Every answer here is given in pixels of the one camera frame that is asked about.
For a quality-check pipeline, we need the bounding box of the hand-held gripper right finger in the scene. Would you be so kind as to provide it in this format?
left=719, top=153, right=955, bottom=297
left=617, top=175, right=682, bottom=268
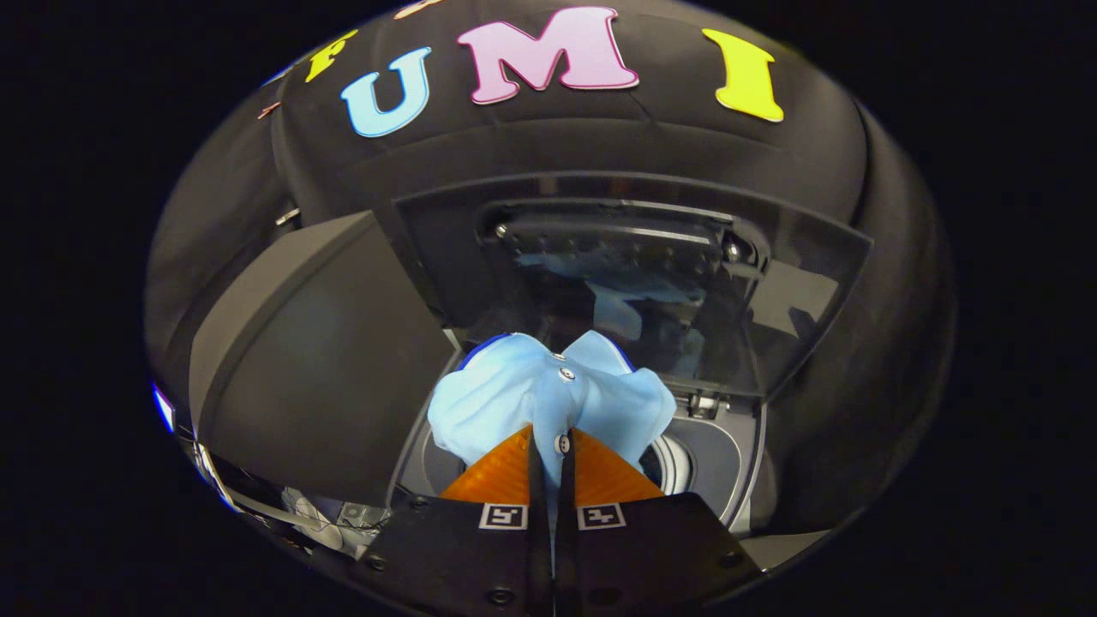
left=553, top=427, right=764, bottom=617

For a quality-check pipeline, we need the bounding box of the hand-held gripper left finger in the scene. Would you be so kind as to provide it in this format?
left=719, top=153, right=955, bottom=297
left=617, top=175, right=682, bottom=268
left=356, top=424, right=554, bottom=617

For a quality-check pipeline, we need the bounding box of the light blue polo shirt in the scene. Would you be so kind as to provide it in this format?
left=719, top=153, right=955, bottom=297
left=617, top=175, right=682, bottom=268
left=427, top=330, right=678, bottom=515

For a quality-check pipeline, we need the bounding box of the dark glass washing machine lid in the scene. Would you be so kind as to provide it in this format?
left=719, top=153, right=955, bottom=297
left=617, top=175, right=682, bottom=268
left=393, top=171, right=875, bottom=399

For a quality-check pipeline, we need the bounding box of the crumpled pale plastic sheet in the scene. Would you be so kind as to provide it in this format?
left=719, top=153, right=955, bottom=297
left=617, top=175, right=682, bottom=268
left=279, top=487, right=388, bottom=554

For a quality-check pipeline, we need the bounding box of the black backdrop cloth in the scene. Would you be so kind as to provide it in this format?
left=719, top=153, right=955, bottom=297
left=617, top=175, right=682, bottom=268
left=146, top=0, right=956, bottom=536

